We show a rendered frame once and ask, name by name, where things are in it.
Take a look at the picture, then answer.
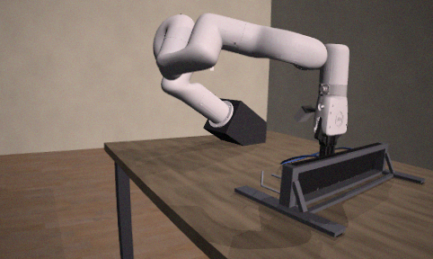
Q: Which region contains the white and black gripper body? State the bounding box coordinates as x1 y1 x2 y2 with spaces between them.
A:
314 94 348 136

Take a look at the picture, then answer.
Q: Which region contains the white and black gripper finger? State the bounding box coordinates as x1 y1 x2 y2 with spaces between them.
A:
314 117 331 156
330 134 342 153

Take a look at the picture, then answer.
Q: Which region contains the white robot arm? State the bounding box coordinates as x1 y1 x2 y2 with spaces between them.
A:
153 13 349 128

